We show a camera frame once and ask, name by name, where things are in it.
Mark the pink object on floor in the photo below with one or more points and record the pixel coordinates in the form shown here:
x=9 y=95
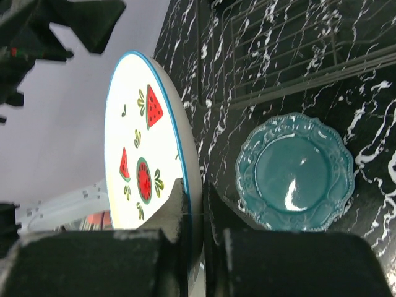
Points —
x=102 y=219

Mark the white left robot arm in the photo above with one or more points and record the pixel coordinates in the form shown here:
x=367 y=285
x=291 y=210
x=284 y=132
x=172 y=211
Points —
x=62 y=209

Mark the white plate with red pattern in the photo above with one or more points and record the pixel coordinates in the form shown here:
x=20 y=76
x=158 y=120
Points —
x=152 y=170

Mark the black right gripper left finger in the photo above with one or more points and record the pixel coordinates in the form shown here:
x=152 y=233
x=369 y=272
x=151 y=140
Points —
x=149 y=261

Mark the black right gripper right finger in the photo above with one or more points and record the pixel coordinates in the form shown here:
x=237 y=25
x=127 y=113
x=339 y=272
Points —
x=242 y=261

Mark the teal scalloped plate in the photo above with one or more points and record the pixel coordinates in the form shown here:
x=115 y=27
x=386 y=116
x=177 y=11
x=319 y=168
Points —
x=293 y=173

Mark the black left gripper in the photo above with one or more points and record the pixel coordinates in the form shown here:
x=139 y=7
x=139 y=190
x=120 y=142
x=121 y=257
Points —
x=26 y=36

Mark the wire dish rack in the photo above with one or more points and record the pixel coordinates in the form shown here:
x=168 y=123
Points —
x=257 y=51

